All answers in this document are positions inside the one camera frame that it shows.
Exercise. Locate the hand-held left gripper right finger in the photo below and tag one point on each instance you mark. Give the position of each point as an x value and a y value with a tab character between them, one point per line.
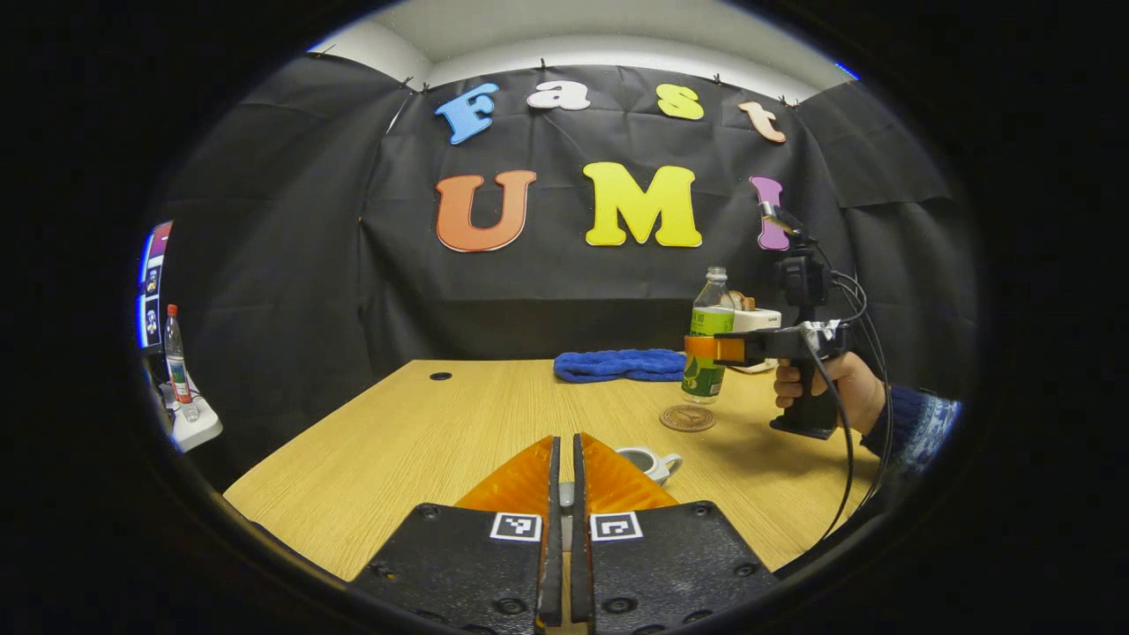
580	573

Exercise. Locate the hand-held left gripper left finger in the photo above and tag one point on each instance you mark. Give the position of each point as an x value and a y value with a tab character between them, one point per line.
551	573

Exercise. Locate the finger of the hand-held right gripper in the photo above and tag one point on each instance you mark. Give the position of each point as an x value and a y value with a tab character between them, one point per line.
710	348

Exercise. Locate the green label water bottle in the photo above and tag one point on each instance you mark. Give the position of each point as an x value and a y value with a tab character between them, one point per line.
706	384

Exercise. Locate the round brown coaster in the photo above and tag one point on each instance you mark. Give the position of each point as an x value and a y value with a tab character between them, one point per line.
687	418

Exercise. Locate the white teacup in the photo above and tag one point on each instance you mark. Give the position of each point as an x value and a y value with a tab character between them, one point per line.
648	463

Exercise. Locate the red cap plastic bottle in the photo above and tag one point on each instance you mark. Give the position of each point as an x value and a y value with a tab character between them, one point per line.
178	370

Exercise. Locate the white toaster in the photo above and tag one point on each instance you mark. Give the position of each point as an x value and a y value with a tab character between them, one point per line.
758	319

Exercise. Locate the bread slice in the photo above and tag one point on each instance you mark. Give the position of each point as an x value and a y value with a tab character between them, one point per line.
743	302

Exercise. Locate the blue towel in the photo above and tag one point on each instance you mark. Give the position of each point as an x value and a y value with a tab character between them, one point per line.
617	365

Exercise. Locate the black backdrop cloth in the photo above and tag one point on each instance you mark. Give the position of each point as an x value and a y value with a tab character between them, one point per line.
573	291

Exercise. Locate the white side table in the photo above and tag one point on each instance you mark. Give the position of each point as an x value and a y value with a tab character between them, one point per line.
198	428

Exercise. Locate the computer monitor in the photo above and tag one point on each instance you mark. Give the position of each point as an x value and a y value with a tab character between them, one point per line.
152	291

